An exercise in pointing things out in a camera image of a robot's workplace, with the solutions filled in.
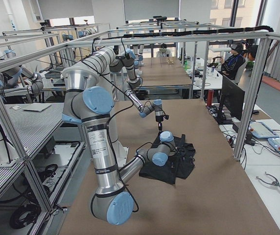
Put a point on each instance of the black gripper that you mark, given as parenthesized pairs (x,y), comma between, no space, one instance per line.
(158,119)

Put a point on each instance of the black graphic t-shirt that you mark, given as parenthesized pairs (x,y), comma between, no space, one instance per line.
(168,158)

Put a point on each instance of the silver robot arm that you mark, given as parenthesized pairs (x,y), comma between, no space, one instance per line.
(127,60)
(90,105)

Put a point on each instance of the red thermos bottle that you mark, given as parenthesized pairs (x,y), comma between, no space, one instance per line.
(210,97)

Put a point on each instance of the black computer monitor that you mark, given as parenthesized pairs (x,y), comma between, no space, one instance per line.
(232,97)

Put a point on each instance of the person with vr headset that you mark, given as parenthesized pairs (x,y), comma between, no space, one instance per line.
(230,67)

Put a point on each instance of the blue teach pendant far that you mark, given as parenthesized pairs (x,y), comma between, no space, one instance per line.
(261,131)

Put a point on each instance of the silver closed laptop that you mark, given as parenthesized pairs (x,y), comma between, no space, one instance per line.
(37,107)

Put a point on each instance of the reacher grabber tool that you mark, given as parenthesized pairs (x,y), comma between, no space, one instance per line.
(275,181)

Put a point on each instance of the aluminium frame post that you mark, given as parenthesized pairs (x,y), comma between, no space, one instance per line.
(251,95)

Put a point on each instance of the overhead aluminium frame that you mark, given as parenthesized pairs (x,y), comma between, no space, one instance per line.
(214,34)

